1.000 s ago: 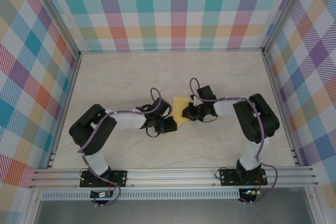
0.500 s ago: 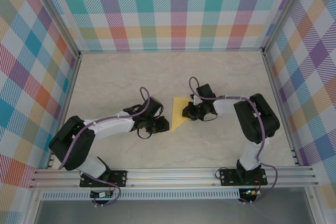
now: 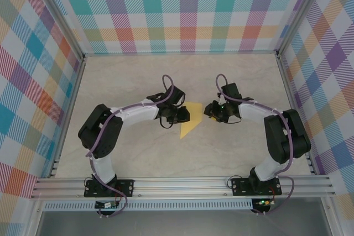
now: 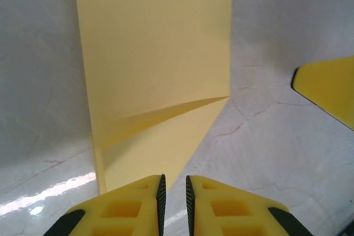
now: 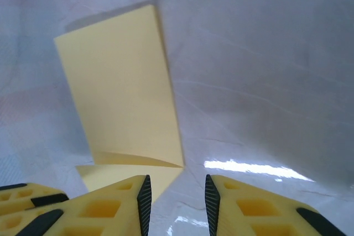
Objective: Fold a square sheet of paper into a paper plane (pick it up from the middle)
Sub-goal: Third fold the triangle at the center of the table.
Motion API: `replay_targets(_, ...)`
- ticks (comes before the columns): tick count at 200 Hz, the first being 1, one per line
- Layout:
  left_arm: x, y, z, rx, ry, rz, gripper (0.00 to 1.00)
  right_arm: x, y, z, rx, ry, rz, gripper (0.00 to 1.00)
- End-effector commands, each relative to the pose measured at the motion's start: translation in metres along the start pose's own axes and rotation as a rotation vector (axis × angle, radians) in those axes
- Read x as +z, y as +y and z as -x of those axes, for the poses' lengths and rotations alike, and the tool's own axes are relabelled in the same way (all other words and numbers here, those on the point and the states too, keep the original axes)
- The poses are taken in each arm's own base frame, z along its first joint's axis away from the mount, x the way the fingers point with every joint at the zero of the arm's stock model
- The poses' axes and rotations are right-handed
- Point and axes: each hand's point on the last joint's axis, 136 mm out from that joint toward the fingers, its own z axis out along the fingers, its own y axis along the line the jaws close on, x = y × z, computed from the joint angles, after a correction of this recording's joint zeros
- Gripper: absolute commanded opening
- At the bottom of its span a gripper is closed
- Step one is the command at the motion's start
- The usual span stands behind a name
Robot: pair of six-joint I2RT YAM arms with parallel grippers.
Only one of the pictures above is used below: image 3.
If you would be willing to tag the wide aluminium frame rail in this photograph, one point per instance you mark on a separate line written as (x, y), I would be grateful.
(179, 186)

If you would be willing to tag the left aluminium side rail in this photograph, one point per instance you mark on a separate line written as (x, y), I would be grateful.
(68, 117)

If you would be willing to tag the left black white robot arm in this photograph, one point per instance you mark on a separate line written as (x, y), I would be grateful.
(88, 133)

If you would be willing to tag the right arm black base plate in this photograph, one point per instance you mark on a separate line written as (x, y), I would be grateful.
(240, 187)

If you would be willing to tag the yellow cloth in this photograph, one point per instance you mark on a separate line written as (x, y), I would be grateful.
(193, 117)

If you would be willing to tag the thin aluminium cross rail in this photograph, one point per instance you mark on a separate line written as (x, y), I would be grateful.
(179, 53)

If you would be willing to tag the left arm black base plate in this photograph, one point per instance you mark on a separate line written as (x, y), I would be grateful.
(125, 187)

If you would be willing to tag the right aluminium corner post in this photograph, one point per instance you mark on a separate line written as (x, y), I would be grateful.
(300, 12)

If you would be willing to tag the left aluminium corner post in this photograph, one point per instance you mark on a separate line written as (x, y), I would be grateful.
(59, 15)

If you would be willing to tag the grey metal panel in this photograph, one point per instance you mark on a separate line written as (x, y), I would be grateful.
(179, 223)

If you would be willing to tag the aluminium corner post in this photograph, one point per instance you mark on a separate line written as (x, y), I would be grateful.
(59, 15)
(300, 12)

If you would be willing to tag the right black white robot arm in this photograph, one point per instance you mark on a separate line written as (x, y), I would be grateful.
(276, 136)

